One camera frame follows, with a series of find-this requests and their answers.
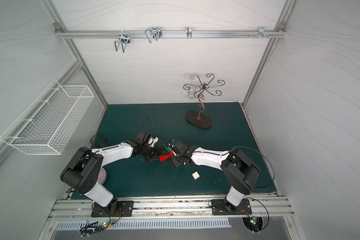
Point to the dark metal jewelry stand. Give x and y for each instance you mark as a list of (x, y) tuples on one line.
[(197, 88)]

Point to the aluminium front rail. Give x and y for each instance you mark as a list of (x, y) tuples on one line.
[(193, 206)]

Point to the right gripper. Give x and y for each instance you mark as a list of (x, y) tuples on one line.
[(176, 153)]

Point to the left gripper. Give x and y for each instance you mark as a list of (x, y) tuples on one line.
[(155, 150)]

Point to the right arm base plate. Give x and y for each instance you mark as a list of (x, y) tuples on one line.
[(224, 208)]

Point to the white small lego brick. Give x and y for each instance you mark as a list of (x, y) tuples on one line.
[(195, 175)]

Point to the white slotted cable duct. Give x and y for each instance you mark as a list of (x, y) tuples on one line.
[(146, 224)]

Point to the white wire basket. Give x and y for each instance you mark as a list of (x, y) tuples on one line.
[(47, 125)]

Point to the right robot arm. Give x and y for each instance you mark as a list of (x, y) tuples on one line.
[(238, 168)]

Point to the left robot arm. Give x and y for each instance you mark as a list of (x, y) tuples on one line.
[(82, 172)]

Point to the aluminium crossbar rail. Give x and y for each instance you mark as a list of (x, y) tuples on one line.
[(279, 32)]

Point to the black round fan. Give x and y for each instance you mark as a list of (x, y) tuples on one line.
[(254, 224)]

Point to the metal hook clamp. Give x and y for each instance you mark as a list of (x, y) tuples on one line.
[(189, 32), (153, 33), (122, 42), (261, 34)]

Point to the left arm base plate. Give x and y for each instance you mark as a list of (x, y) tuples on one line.
[(114, 209)]

